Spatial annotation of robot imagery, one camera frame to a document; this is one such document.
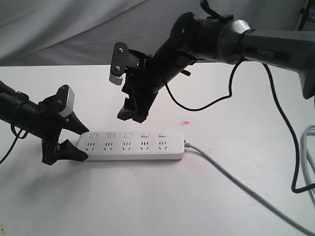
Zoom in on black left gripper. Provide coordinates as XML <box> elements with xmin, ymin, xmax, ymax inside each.
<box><xmin>23</xmin><ymin>95</ymin><xmax>89</xmax><ymax>165</ymax></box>

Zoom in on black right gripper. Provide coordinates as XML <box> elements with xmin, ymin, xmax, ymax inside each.
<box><xmin>117</xmin><ymin>41</ymin><xmax>191</xmax><ymax>123</ymax></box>

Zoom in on white five-outlet power strip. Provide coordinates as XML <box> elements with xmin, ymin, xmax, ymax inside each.
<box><xmin>76</xmin><ymin>131</ymin><xmax>185</xmax><ymax>162</ymax></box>

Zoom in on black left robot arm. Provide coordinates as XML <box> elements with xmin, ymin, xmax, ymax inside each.
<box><xmin>0</xmin><ymin>83</ymin><xmax>89</xmax><ymax>165</ymax></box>

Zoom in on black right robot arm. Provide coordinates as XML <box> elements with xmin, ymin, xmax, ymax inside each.
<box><xmin>110</xmin><ymin>12</ymin><xmax>315</xmax><ymax>123</ymax></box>

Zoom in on grey backdrop cloth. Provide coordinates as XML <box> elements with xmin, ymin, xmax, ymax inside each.
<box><xmin>0</xmin><ymin>0</ymin><xmax>315</xmax><ymax>67</ymax></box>

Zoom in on black tripod stand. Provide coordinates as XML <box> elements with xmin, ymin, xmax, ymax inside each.
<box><xmin>296</xmin><ymin>0</ymin><xmax>311</xmax><ymax>31</ymax></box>

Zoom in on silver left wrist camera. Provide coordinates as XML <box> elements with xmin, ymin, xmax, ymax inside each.
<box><xmin>55</xmin><ymin>85</ymin><xmax>75</xmax><ymax>118</ymax></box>

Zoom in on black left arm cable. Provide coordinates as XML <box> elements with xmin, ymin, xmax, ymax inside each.
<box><xmin>0</xmin><ymin>108</ymin><xmax>37</xmax><ymax>165</ymax></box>

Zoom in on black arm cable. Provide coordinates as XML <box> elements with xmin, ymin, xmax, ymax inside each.
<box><xmin>0</xmin><ymin>108</ymin><xmax>37</xmax><ymax>165</ymax></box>
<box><xmin>165</xmin><ymin>0</ymin><xmax>315</xmax><ymax>195</ymax></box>

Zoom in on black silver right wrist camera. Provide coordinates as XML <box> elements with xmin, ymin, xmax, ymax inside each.
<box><xmin>109</xmin><ymin>42</ymin><xmax>128</xmax><ymax>86</ymax></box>

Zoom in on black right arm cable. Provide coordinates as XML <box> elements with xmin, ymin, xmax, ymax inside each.
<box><xmin>165</xmin><ymin>0</ymin><xmax>315</xmax><ymax>195</ymax></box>

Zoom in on grey power cable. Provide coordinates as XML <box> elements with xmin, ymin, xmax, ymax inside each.
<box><xmin>183</xmin><ymin>124</ymin><xmax>315</xmax><ymax>236</ymax></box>

